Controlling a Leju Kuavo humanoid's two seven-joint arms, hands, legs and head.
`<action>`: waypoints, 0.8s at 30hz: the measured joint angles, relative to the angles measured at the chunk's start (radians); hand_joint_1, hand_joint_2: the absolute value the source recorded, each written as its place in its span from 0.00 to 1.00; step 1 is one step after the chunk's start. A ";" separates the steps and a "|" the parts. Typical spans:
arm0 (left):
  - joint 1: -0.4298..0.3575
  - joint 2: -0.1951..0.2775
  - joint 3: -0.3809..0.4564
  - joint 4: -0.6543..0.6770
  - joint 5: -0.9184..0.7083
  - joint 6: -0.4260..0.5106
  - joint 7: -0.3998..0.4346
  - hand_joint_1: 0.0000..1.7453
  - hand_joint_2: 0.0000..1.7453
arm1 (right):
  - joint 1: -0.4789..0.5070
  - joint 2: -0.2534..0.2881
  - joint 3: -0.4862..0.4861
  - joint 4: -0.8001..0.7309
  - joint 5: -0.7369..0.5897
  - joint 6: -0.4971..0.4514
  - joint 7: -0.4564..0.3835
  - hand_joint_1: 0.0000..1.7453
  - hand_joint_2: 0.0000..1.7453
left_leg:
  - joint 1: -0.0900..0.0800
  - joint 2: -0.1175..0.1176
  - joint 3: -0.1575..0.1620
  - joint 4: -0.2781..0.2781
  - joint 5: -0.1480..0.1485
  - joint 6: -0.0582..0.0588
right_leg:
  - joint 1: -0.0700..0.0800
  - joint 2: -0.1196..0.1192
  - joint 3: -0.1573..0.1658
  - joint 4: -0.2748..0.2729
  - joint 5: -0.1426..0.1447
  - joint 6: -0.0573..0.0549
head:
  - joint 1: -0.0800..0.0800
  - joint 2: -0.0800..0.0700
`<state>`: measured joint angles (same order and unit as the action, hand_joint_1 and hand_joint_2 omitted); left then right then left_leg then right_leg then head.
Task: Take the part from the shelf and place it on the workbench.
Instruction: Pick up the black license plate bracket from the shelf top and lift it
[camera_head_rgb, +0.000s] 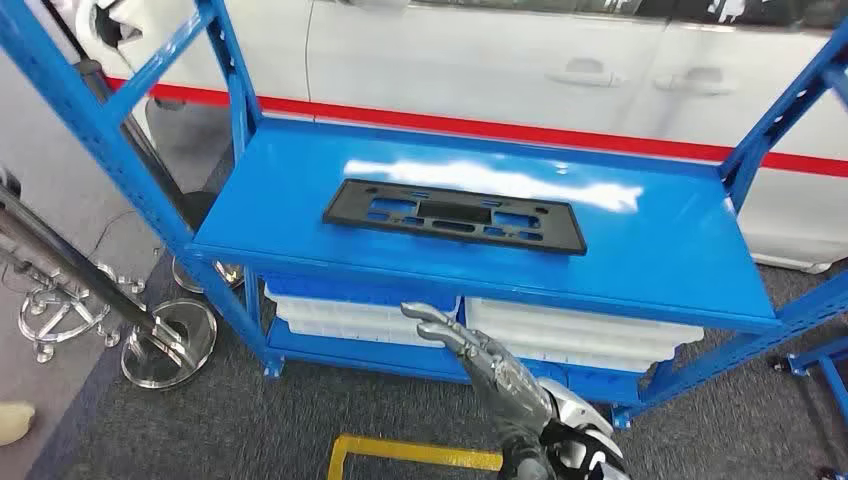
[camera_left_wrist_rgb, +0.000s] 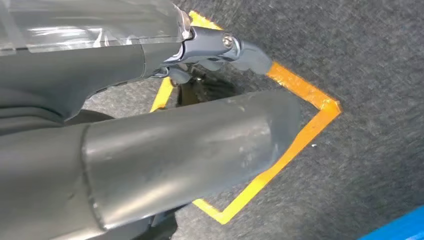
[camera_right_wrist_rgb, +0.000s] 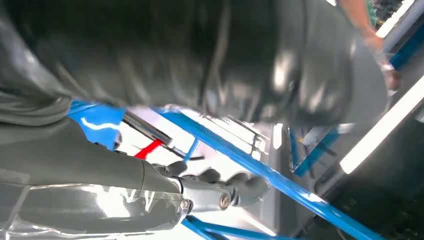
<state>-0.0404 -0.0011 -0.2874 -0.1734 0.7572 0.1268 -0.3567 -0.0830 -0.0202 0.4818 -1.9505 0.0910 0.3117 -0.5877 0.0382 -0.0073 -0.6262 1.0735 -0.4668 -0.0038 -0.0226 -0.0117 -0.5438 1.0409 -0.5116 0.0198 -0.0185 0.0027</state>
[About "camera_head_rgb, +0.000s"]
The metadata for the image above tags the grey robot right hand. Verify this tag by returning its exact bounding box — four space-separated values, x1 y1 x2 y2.
400 302 558 480

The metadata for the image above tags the black plastic plate frame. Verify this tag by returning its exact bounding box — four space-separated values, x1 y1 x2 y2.
322 178 589 257

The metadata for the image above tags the blue metal shelf rack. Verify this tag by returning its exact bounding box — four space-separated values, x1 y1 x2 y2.
0 0 848 432

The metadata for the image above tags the white plastic bin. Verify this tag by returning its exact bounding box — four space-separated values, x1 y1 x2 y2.
463 296 706 374
263 283 463 350

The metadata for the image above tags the yellow floor tape square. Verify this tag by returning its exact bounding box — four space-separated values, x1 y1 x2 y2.
326 433 505 480

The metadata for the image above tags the red barrier belt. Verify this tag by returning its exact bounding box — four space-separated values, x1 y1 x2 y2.
105 77 848 179

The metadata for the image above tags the chrome round base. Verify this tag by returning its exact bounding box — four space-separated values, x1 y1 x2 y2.
170 256 246 295

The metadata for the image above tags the white car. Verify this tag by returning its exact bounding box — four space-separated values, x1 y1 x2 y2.
72 0 848 274

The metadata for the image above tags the chrome stanchion with round base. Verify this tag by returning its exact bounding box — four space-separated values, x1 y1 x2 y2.
0 185 219 391

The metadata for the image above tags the chrome chair base with casters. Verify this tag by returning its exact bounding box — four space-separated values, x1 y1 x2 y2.
18 263 147 364

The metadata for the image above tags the pale rounded object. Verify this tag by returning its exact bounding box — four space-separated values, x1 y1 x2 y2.
0 400 38 446

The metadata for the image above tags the black stanchion post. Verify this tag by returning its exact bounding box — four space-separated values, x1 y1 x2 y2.
72 58 221 233

